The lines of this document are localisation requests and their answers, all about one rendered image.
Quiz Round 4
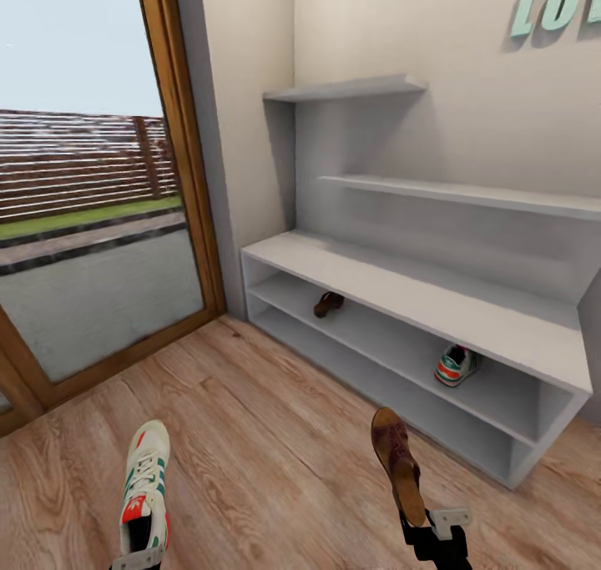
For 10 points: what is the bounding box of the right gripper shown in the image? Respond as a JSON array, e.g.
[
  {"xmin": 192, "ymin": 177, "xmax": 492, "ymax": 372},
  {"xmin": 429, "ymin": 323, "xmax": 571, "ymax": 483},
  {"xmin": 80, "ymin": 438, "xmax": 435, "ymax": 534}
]
[{"xmin": 399, "ymin": 511, "xmax": 468, "ymax": 570}]

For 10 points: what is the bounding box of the sandal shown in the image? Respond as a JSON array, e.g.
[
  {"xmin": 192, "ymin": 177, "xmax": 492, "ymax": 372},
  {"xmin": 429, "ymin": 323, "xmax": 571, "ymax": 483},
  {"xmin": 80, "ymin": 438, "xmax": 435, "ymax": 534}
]
[
  {"xmin": 371, "ymin": 407, "xmax": 427, "ymax": 527},
  {"xmin": 314, "ymin": 292, "xmax": 344, "ymax": 319}
]

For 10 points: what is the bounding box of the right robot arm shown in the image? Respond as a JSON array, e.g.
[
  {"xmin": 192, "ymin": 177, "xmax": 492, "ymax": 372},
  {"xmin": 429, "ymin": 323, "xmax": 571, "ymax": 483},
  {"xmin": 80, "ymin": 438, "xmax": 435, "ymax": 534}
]
[{"xmin": 399, "ymin": 507, "xmax": 473, "ymax": 570}]

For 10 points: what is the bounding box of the gym shoe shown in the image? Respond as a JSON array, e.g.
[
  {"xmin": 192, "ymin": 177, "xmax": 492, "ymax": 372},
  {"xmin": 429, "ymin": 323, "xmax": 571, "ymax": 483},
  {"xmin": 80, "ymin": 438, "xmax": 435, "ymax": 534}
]
[
  {"xmin": 119, "ymin": 419, "xmax": 171, "ymax": 556},
  {"xmin": 435, "ymin": 344, "xmax": 482, "ymax": 387}
]

